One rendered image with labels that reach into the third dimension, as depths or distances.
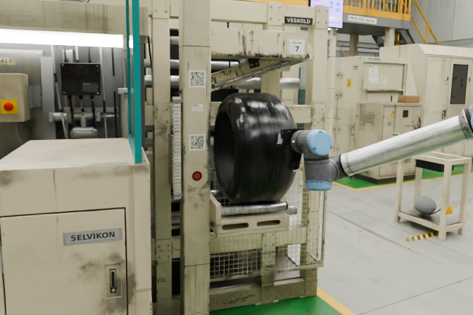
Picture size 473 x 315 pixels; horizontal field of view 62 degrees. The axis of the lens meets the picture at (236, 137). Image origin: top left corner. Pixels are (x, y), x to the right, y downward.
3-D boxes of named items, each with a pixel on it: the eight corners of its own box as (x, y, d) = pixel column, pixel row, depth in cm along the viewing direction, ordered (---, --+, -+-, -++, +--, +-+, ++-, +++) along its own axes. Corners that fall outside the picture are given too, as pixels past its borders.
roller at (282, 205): (217, 217, 183) (219, 214, 179) (215, 207, 185) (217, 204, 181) (285, 211, 193) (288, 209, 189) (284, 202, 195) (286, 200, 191)
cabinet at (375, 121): (378, 185, 599) (383, 103, 583) (351, 176, 651) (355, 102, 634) (419, 179, 640) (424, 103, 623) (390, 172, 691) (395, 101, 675)
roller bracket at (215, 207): (215, 226, 176) (215, 204, 175) (198, 201, 214) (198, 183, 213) (222, 225, 177) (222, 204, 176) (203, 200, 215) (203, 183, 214)
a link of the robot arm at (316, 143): (312, 159, 134) (309, 130, 134) (295, 157, 146) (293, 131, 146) (336, 156, 137) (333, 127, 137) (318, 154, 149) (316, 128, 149)
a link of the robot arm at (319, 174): (338, 187, 144) (335, 154, 144) (326, 193, 135) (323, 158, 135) (314, 186, 150) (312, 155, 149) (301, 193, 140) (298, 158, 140)
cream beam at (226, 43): (202, 55, 201) (202, 26, 200) (193, 58, 225) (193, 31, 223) (308, 59, 219) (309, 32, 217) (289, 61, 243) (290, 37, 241)
